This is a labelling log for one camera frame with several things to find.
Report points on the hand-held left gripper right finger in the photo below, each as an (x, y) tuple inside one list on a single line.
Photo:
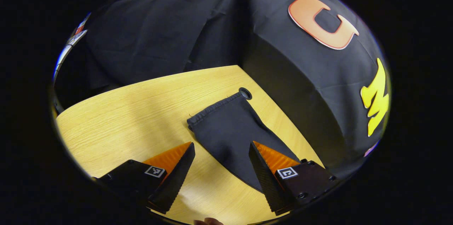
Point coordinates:
[(263, 175)]

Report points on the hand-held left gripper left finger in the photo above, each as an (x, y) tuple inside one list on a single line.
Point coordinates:
[(177, 179)]

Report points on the dark jeans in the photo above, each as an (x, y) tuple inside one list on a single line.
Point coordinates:
[(230, 129)]

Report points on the black backdrop cloth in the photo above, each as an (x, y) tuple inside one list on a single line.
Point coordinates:
[(177, 23)]

